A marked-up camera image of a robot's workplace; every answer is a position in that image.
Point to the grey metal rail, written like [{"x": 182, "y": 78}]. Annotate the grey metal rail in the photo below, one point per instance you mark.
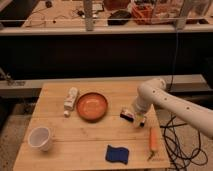
[{"x": 32, "y": 88}]

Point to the wooden table board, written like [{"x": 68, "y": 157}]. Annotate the wooden table board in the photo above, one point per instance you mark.
[{"x": 81, "y": 146}]

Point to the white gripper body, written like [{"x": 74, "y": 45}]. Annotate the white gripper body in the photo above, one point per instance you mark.
[{"x": 139, "y": 119}]

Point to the white ceramic cup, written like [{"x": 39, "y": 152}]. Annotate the white ceramic cup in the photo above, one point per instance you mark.
[{"x": 40, "y": 138}]

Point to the orange crate on bench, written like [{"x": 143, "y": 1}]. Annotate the orange crate on bench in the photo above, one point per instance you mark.
[{"x": 142, "y": 15}]

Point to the black bag on bench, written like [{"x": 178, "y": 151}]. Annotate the black bag on bench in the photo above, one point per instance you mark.
[{"x": 119, "y": 17}]

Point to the blue sponge cloth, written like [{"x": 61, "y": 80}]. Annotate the blue sponge cloth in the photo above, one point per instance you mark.
[{"x": 117, "y": 154}]

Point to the grey metal post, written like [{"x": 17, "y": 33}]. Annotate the grey metal post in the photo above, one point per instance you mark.
[{"x": 88, "y": 14}]

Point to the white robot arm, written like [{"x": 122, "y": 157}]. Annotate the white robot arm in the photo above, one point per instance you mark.
[{"x": 153, "y": 91}]

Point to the orange carrot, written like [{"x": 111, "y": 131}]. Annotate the orange carrot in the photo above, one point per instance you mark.
[{"x": 152, "y": 142}]

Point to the black whiteboard eraser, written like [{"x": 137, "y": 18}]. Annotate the black whiteboard eraser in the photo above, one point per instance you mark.
[{"x": 127, "y": 115}]

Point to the white tube bottle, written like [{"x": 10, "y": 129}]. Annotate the white tube bottle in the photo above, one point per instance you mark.
[{"x": 70, "y": 100}]

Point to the orange ceramic bowl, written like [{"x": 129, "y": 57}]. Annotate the orange ceramic bowl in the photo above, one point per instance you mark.
[{"x": 92, "y": 106}]

